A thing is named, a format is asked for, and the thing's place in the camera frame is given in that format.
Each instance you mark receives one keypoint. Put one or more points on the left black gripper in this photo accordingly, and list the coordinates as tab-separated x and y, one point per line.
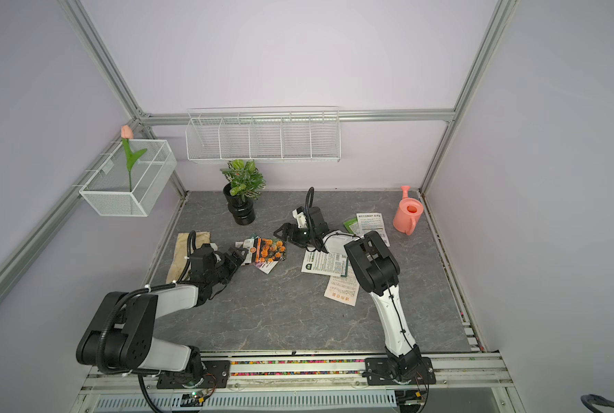
232	264

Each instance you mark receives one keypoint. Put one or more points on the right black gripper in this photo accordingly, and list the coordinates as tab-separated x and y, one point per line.
288	235

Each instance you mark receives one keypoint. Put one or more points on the orange marigold seed packet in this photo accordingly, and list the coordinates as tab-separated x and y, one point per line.
268	250

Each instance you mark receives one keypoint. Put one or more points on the sunflower seed packet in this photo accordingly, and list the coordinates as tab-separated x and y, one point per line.
329	264

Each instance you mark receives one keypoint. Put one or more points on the pink chrysanthemum seed packet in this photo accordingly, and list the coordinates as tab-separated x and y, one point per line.
247	249

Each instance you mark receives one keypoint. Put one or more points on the purple flower seed packet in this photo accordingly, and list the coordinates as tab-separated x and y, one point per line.
266	267

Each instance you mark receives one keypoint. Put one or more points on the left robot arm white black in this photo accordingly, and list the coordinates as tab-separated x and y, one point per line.
120	337

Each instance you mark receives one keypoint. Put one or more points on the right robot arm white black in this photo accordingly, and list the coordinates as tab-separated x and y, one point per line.
376	271

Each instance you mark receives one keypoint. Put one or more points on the green seed packet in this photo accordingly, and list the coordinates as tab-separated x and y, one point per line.
352	226

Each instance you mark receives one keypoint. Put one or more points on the white text seed packet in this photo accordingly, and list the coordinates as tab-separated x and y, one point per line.
368	222

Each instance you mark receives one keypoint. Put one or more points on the white orange-print seed packet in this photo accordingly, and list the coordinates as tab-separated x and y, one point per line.
343	290

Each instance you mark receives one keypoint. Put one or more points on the beige work glove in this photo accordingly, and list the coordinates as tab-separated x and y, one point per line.
181	253

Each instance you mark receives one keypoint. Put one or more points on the green potted plant black pot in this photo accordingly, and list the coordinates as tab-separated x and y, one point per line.
245	184

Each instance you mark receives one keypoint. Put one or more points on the pink watering can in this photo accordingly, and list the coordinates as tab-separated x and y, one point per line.
408	214

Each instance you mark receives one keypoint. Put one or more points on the pink artificial tulip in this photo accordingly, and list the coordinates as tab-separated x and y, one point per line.
132	157

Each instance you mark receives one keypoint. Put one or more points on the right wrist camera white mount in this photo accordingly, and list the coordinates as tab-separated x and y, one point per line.
301	218

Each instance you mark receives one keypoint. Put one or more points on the white wire wall shelf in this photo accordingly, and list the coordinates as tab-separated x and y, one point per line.
271	134

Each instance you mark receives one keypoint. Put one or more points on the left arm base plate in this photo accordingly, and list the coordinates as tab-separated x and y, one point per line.
211	374

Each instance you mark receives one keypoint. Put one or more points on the white mesh wall basket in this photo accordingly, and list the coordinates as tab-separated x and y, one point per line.
107	191

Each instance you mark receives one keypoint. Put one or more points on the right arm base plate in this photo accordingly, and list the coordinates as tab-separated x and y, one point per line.
386	371

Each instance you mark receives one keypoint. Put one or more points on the aluminium front rail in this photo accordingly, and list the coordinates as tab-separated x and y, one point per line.
329	371

